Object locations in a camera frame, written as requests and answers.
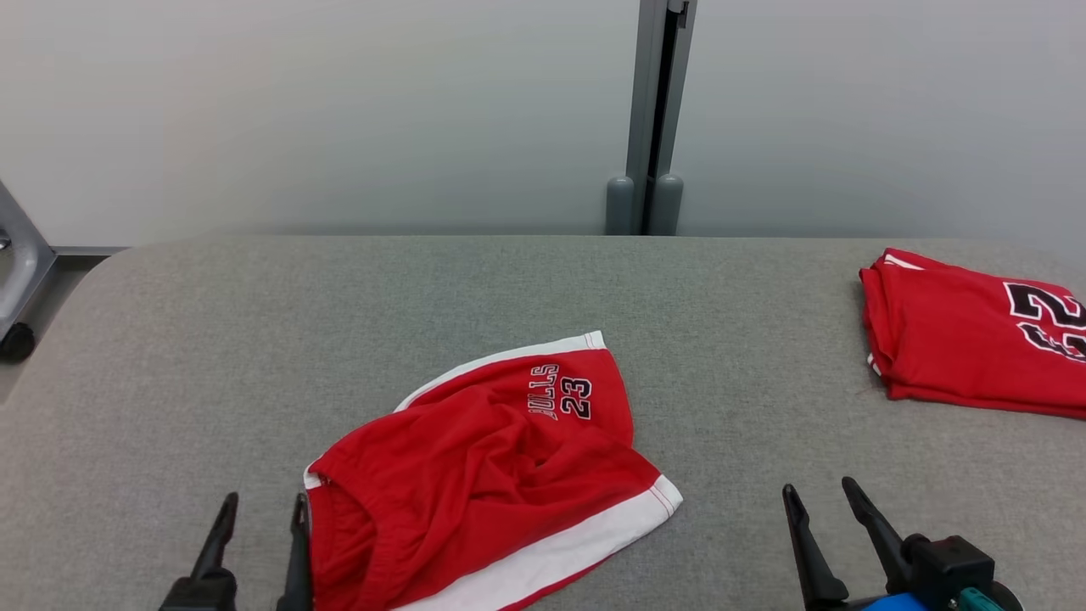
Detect red shorts with white trim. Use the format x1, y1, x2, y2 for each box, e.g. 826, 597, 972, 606
303, 330, 685, 611

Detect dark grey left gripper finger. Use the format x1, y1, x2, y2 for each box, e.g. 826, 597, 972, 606
190, 491, 241, 588
283, 491, 314, 611

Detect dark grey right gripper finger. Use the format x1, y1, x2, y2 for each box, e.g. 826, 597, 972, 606
841, 476, 910, 597
781, 483, 850, 610

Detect grey cylindrical post cap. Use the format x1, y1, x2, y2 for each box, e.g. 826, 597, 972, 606
652, 173, 686, 237
605, 175, 636, 237

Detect red jersey shirt number 23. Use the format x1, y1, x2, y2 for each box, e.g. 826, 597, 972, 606
859, 247, 1086, 422

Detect grey partition post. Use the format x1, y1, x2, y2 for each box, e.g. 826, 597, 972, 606
624, 0, 699, 237

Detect black round knob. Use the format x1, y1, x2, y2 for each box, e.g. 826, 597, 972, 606
0, 322, 37, 365

